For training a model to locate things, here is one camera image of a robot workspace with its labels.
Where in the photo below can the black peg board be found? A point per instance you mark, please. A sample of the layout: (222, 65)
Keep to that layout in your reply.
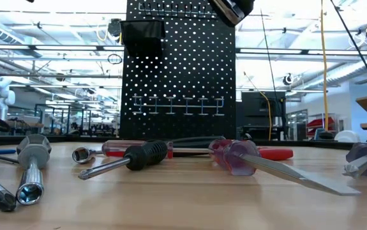
(196, 64)

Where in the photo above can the white round bin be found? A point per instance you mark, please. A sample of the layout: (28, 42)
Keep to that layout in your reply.
(347, 136)

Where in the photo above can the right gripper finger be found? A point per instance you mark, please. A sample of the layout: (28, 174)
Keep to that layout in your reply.
(244, 6)
(215, 4)

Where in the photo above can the chrome deep socket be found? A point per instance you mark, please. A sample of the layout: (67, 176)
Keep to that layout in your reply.
(231, 12)
(82, 155)

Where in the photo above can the dark framed workstations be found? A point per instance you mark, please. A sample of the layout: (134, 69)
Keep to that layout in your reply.
(74, 124)

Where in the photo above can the red stubby screwdriver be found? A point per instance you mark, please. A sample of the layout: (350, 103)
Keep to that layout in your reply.
(275, 154)

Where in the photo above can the red storage bins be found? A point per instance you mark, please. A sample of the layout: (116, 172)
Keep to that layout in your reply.
(320, 123)

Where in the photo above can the chrome prong tool rail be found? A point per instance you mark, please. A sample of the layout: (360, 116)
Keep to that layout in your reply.
(176, 12)

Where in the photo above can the slim red clear screwdriver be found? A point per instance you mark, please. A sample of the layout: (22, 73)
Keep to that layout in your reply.
(116, 145)

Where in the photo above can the chrome loop tool rail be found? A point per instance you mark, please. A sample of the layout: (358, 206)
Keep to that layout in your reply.
(178, 106)

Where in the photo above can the black cabinet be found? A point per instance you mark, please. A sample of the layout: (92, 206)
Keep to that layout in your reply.
(259, 111)

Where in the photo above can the large red clear screwdriver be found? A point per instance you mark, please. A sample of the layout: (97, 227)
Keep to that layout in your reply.
(237, 158)

